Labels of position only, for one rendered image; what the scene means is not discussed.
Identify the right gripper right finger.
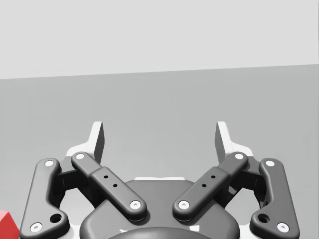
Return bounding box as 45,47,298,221
172,121,301,239

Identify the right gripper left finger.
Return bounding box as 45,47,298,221
19,121,148,239

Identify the red cube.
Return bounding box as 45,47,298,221
0,210,20,239

